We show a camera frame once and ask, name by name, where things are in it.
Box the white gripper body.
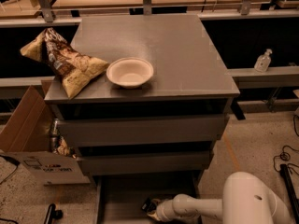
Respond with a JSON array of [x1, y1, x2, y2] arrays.
[[156, 200, 175, 222]]

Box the dark blue rxbar wrapper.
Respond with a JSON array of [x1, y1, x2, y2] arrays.
[[141, 198, 158, 213]]

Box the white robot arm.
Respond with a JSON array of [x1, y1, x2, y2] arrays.
[[147, 172, 292, 224]]

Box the grey open bottom drawer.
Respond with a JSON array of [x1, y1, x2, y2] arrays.
[[94, 172, 199, 224]]

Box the grey drawer cabinet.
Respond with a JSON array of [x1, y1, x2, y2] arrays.
[[44, 13, 241, 189]]

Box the grey middle drawer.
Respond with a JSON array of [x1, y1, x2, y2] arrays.
[[78, 151, 213, 175]]

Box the grey top drawer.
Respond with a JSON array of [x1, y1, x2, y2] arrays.
[[58, 115, 229, 147]]

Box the black tool on floor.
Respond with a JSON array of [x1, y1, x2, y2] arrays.
[[44, 203, 64, 224]]

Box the snack packets in box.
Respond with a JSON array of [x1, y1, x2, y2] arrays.
[[50, 119, 76, 158]]

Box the black bar on floor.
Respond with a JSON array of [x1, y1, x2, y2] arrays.
[[279, 164, 299, 224]]

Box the white paper bowl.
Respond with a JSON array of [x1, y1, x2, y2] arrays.
[[107, 58, 154, 89]]

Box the open cardboard box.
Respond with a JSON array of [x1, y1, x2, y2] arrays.
[[0, 86, 90, 185]]

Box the yellow brown chip bag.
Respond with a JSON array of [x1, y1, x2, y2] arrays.
[[20, 27, 109, 99]]

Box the clear hand sanitizer bottle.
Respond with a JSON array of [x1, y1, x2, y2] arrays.
[[254, 49, 273, 72]]

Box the black floor cable left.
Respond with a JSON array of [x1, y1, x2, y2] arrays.
[[0, 154, 21, 186]]

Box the black floor cable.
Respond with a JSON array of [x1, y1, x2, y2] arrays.
[[0, 154, 21, 186], [273, 112, 299, 174]]

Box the black floor cable right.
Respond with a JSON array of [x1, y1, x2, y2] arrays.
[[273, 112, 299, 174]]

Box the metal railing frame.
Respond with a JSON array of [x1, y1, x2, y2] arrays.
[[0, 0, 299, 27]]

